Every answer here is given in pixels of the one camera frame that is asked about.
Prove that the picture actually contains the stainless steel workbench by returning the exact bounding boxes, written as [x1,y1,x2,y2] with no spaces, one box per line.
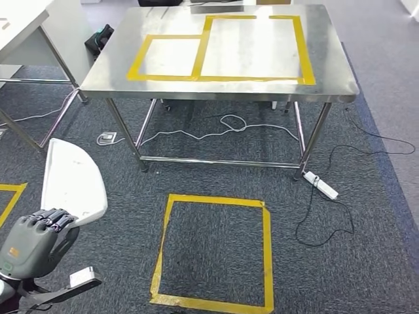
[80,4,360,182]

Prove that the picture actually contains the yellow tape on workbench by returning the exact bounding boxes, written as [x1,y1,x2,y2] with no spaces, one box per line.
[126,15,317,86]

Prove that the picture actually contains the steel floor socket box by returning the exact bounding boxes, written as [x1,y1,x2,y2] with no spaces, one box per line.
[98,131,117,146]

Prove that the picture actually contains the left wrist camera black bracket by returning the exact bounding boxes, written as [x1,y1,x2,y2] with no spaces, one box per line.
[18,266,103,309]

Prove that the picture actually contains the black floor cable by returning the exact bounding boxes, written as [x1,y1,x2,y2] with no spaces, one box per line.
[295,108,417,248]

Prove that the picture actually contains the white floor cable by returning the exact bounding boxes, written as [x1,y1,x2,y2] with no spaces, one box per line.
[97,114,299,148]
[0,88,78,128]

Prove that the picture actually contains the black carrying case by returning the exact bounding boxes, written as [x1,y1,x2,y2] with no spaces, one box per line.
[137,0,183,7]

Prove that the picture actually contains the white plastic shell part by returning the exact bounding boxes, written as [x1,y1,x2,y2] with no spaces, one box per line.
[41,138,108,229]

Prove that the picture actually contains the black bag teal trim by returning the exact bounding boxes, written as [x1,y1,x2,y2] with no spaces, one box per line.
[84,24,115,56]

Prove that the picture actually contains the yellow floor tape square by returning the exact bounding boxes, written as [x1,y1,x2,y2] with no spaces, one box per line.
[149,194,275,314]

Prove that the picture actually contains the white cabinet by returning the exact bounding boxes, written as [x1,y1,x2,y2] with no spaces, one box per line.
[401,0,419,22]

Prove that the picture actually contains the white desk steel legs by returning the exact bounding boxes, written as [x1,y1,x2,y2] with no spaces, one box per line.
[0,0,95,152]

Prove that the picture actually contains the white power strip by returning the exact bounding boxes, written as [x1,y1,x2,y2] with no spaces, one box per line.
[303,171,339,201]

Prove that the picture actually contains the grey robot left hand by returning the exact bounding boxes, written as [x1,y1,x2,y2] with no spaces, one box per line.
[0,209,80,279]

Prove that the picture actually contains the grey laptop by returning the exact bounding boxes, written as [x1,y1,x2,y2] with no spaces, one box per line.
[189,0,245,14]

